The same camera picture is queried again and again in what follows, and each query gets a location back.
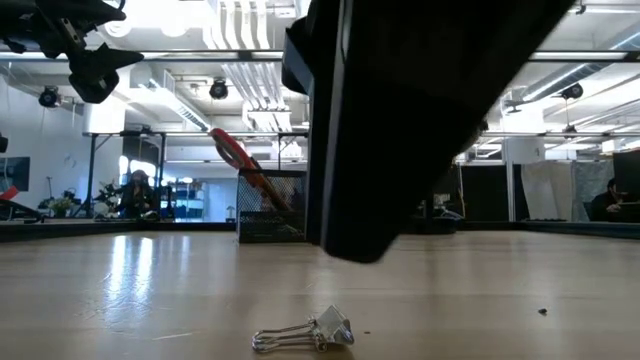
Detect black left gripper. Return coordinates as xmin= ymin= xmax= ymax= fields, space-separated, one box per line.
xmin=0 ymin=0 xmax=145 ymax=105

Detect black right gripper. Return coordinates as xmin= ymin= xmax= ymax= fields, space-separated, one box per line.
xmin=282 ymin=0 xmax=576 ymax=264

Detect black mesh desk organizer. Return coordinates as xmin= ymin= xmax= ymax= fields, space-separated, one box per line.
xmin=236 ymin=168 xmax=309 ymax=245

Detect red handled scissors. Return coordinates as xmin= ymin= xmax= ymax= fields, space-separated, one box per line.
xmin=208 ymin=127 xmax=291 ymax=211

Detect silver binder clip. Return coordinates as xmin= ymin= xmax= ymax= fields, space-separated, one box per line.
xmin=251 ymin=305 xmax=355 ymax=354

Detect black partition panel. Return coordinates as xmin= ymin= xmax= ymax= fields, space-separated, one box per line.
xmin=459 ymin=164 xmax=509 ymax=223

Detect person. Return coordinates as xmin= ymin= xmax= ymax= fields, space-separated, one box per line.
xmin=589 ymin=178 xmax=626 ymax=223
xmin=117 ymin=169 xmax=160 ymax=220

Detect blue storage shelf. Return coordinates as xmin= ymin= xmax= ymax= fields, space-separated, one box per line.
xmin=167 ymin=179 xmax=206 ymax=220

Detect black curved stand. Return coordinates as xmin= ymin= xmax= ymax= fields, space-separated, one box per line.
xmin=0 ymin=198 xmax=46 ymax=225

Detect black screen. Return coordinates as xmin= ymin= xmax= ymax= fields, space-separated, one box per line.
xmin=612 ymin=149 xmax=640 ymax=224

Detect black metal frame rack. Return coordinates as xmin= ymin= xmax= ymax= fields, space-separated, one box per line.
xmin=82 ymin=130 xmax=167 ymax=220

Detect dark wall screen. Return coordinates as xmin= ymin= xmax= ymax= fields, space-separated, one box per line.
xmin=0 ymin=156 xmax=30 ymax=194

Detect black table border rail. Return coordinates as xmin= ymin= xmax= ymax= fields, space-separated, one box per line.
xmin=0 ymin=217 xmax=640 ymax=242

